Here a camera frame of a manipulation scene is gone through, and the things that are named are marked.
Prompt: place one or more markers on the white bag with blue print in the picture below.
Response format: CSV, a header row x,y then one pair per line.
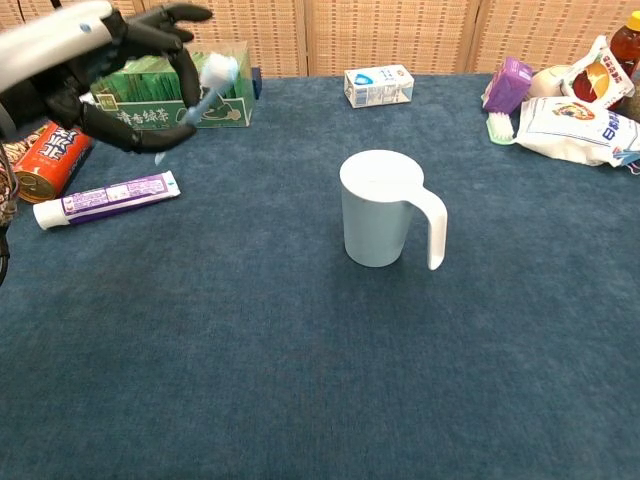
x,y
565,130

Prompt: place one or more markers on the white blue milk carton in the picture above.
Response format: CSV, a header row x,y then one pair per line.
x,y
380,87

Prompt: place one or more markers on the light blue toothbrush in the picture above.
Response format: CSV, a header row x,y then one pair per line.
x,y
220,70

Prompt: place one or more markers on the purple tissue pack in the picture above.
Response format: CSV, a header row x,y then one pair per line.
x,y
507,85

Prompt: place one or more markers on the red white snack bag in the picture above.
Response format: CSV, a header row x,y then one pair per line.
x,y
595,80

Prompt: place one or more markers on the purple white toothpaste tube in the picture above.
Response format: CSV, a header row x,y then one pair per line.
x,y
100,199

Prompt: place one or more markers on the blue table cloth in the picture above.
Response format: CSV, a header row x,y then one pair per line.
x,y
300,375

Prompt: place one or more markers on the red drink can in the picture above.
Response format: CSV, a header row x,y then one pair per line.
x,y
45,165

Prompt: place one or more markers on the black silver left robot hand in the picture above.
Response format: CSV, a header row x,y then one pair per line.
x,y
60,45

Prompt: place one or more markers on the blue binder clip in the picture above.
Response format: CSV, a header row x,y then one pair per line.
x,y
631,161

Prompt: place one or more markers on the brown bottle with yellow cap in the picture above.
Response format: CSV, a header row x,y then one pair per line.
x,y
627,45

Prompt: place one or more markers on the bamboo folding screen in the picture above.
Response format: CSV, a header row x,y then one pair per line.
x,y
375,35

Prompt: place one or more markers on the green tea bag box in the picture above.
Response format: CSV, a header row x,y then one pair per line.
x,y
140,75

